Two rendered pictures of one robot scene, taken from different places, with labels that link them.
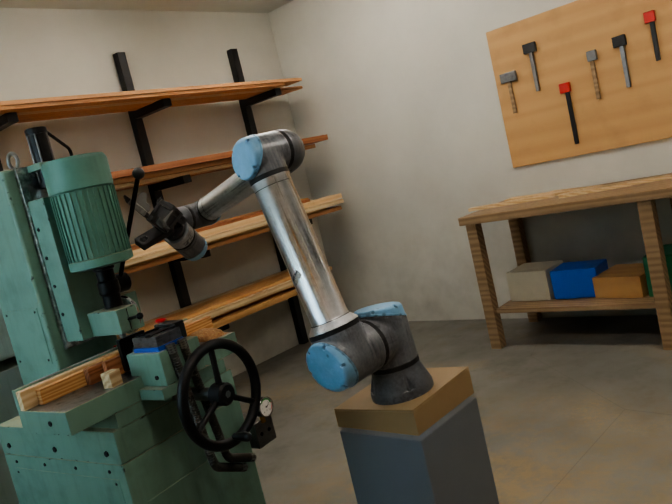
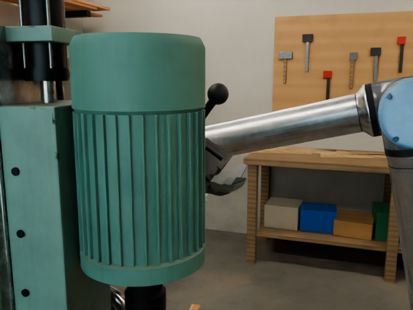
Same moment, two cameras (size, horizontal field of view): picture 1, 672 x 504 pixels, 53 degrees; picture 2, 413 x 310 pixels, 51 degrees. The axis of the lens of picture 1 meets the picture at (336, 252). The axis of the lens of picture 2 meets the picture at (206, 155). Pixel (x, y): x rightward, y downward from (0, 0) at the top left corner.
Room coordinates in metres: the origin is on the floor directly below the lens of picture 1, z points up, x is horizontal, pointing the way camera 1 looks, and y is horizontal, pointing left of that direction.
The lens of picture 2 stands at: (1.36, 0.81, 1.46)
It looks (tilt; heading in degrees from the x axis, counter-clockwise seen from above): 10 degrees down; 335
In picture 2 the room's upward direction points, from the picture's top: straight up
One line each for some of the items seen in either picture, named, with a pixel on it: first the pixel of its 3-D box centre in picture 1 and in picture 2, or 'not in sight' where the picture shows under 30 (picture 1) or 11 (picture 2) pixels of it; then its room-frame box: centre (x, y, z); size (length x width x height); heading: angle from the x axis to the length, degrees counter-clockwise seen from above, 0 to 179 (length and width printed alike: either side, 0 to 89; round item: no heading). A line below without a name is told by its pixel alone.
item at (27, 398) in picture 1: (116, 359); not in sight; (1.92, 0.68, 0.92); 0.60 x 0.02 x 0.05; 144
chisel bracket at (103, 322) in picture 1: (115, 322); not in sight; (1.94, 0.67, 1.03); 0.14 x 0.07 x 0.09; 54
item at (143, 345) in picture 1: (161, 334); not in sight; (1.79, 0.51, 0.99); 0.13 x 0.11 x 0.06; 144
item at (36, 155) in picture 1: (42, 158); (39, 17); (2.01, 0.77, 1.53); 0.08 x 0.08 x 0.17; 54
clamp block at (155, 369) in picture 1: (166, 361); not in sight; (1.79, 0.51, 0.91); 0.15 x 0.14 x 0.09; 144
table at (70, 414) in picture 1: (150, 377); not in sight; (1.84, 0.58, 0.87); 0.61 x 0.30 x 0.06; 144
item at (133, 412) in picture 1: (151, 390); not in sight; (1.89, 0.60, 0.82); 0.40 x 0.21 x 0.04; 144
